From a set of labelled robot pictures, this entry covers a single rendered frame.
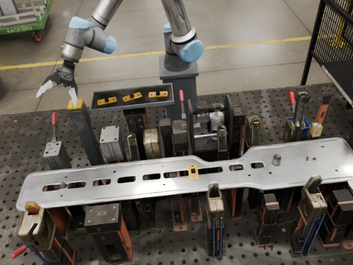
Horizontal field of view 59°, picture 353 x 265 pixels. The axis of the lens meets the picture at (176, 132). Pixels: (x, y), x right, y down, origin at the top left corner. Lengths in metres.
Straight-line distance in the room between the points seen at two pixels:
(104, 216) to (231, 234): 0.59
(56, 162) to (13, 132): 0.85
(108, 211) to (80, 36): 0.67
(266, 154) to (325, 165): 0.23
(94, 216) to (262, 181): 0.65
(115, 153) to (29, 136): 0.92
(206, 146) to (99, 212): 0.55
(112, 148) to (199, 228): 0.54
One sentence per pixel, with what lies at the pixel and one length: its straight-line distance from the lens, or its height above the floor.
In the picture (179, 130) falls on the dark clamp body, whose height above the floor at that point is 1.08.
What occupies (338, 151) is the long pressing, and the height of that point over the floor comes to 1.00.
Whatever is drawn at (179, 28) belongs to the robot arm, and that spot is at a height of 1.39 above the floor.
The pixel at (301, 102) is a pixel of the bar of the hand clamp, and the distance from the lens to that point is 1.36.
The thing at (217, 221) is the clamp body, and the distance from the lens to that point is 1.18.
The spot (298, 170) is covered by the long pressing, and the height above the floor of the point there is 1.00.
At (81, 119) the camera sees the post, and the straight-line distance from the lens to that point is 1.48.
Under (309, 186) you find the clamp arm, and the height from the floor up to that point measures 1.07.
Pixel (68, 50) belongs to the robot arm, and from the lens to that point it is 1.31.
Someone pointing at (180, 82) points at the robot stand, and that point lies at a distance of 1.68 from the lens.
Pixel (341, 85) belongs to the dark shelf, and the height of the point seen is 1.03.
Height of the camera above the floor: 1.99
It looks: 43 degrees down
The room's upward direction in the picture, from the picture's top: 6 degrees counter-clockwise
